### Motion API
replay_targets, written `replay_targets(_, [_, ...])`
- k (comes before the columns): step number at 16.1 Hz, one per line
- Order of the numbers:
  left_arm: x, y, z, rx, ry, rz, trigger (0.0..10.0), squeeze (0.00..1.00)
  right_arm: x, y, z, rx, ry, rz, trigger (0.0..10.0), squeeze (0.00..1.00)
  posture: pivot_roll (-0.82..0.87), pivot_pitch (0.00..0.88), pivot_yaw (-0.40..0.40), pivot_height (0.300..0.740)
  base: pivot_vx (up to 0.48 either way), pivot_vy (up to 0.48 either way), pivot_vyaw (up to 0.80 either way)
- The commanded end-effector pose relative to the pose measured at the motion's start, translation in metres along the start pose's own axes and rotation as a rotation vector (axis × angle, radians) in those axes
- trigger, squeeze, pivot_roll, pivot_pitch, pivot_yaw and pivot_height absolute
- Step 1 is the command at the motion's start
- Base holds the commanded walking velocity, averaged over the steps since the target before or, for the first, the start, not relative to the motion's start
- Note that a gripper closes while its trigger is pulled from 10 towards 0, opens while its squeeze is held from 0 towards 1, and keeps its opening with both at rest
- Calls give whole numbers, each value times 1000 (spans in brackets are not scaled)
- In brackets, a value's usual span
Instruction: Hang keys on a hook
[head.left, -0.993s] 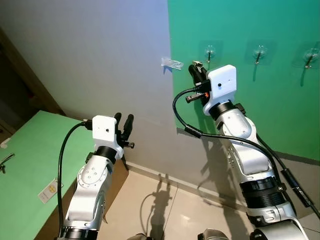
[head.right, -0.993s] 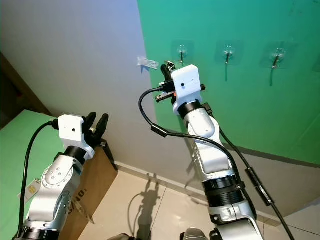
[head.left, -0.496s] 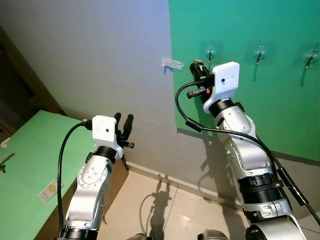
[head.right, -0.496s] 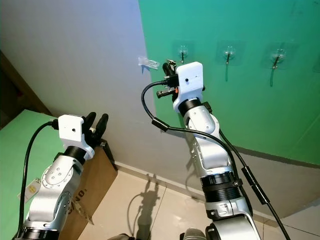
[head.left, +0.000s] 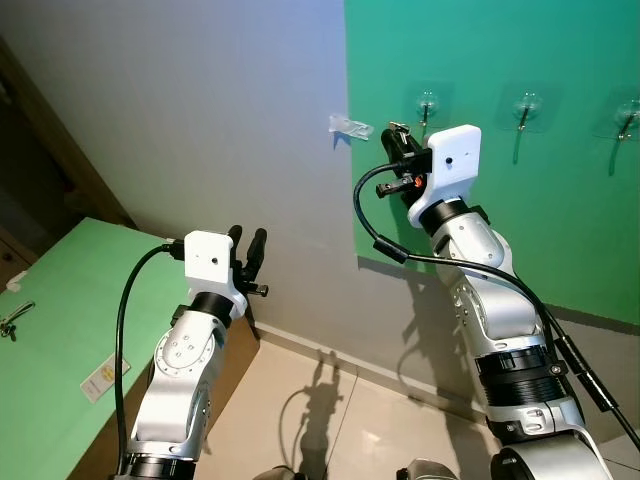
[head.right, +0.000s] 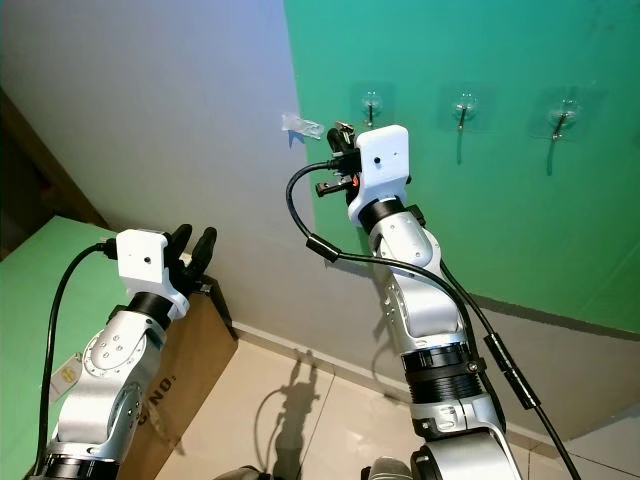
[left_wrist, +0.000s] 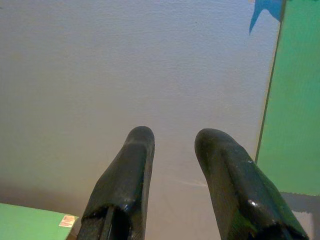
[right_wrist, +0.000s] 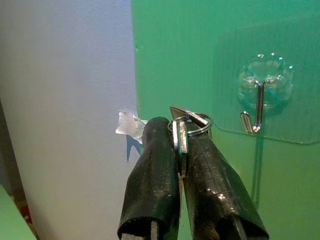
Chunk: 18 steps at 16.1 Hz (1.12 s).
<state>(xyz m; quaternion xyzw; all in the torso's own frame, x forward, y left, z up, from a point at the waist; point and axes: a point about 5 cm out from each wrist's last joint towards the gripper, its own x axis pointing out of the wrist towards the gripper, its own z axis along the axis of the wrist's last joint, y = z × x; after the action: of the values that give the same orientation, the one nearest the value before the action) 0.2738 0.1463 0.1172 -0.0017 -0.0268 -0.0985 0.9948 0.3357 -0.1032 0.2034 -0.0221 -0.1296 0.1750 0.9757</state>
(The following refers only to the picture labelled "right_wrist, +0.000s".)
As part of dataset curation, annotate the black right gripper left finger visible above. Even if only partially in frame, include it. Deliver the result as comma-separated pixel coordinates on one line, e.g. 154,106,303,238
117,116,181,240

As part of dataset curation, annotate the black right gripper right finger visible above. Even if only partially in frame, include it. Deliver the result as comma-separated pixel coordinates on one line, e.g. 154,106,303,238
183,129,270,240

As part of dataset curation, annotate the small key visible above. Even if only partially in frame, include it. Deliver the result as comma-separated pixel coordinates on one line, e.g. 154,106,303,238
167,106,214,181

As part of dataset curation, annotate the clear adhesive metal hook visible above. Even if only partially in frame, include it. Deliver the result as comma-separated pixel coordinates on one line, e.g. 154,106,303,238
212,13,320,145

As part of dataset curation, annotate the clear tape piece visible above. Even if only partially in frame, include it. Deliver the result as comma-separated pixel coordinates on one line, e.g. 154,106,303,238
115,109,149,146

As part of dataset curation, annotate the red floor object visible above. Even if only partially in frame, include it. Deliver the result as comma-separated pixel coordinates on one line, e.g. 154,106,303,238
21,204,34,224

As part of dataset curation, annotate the green-topped cardboard box table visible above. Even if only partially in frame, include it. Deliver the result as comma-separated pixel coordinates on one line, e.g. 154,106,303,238
0,185,38,240

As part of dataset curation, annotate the green wall board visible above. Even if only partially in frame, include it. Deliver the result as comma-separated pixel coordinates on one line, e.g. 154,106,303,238
130,0,320,240

